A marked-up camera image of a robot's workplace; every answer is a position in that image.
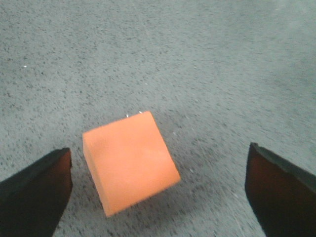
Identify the orange foam block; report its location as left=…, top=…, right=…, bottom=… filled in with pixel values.
left=82, top=111, right=181, bottom=217

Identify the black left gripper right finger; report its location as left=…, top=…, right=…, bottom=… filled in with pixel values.
left=244, top=143, right=316, bottom=237

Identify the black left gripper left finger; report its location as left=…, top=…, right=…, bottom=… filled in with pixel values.
left=0, top=148, right=73, bottom=237

